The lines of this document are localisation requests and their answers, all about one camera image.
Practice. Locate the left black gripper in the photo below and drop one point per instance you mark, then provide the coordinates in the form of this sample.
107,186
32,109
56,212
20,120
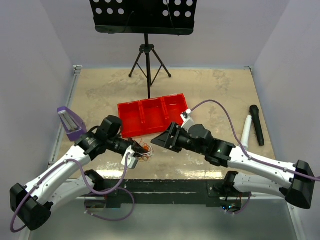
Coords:
137,147

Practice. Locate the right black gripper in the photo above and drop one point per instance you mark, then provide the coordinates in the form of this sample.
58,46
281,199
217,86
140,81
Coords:
165,140

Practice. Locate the red three-compartment bin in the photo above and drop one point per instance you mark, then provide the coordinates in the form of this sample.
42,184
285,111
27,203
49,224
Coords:
151,116

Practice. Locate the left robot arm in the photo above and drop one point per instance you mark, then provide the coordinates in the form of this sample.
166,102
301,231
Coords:
33,202

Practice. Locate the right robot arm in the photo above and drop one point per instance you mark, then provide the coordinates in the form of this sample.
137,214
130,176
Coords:
294,182

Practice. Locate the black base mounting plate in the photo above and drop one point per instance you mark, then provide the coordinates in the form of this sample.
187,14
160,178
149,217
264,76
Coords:
170,192

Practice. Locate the purple metronome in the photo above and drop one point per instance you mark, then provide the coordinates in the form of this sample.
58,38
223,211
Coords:
72,123

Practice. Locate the white microphone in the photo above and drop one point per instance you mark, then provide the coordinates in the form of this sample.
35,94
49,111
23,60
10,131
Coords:
246,132

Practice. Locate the black microphone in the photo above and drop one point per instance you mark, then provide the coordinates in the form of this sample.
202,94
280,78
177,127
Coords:
254,112

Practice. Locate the black music stand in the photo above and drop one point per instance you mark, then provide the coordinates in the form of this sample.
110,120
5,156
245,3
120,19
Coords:
146,17

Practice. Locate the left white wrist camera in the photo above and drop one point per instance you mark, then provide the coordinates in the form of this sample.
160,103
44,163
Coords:
129,158

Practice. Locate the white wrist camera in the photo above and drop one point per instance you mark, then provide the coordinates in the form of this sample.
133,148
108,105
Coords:
129,158
188,122

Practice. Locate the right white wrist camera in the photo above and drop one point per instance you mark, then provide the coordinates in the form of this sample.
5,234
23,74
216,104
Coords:
188,122

